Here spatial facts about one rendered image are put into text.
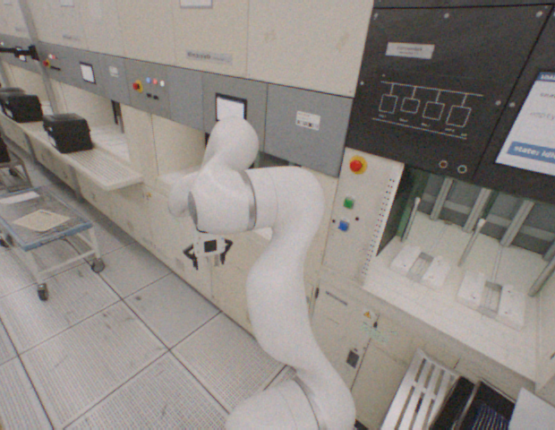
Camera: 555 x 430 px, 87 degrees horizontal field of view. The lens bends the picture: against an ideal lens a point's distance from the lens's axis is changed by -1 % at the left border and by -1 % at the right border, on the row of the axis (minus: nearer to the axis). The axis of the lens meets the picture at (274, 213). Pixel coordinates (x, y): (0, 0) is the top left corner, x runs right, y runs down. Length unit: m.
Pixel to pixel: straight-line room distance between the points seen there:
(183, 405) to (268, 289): 1.49
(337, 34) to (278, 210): 0.74
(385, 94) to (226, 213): 0.71
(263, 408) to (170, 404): 1.39
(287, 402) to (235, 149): 0.42
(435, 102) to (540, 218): 1.14
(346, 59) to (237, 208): 0.74
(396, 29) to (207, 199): 0.76
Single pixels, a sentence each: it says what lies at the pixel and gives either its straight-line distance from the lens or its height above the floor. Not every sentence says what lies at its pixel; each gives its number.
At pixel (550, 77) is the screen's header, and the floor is 1.67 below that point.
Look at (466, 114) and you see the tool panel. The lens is 0.95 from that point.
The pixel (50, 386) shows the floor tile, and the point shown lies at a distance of 2.20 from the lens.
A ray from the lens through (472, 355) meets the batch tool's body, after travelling 1.28.
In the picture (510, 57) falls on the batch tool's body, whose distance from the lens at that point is 0.95.
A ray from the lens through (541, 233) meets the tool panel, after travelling 1.98.
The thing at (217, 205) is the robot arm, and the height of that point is 1.48.
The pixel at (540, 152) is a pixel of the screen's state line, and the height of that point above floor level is 1.51.
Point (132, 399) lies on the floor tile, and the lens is 1.99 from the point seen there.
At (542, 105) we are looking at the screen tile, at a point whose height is 1.62.
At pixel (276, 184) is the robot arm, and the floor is 1.50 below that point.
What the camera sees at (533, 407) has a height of 1.08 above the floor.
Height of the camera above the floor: 1.68
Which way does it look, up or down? 30 degrees down
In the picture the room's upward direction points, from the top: 5 degrees clockwise
